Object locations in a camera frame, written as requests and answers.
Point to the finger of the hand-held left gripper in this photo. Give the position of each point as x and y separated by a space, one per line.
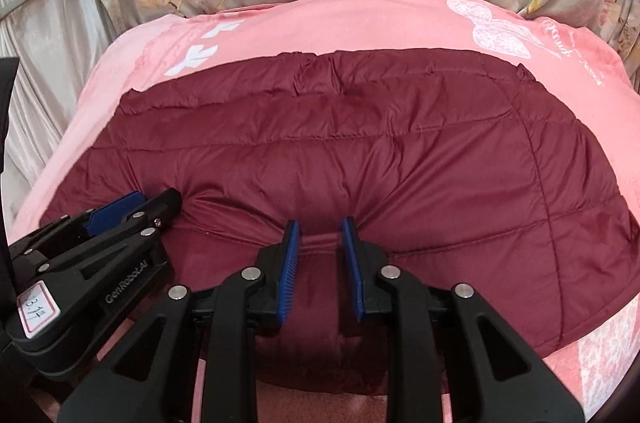
165 205
112 213

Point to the maroon puffer jacket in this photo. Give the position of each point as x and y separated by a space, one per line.
375 153

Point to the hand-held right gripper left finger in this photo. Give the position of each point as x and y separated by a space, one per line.
289 273

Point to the white satin curtain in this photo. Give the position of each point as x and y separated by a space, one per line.
50 33

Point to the pink printed blanket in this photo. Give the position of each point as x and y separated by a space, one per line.
350 23

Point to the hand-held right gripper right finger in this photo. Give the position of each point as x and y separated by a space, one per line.
354 273

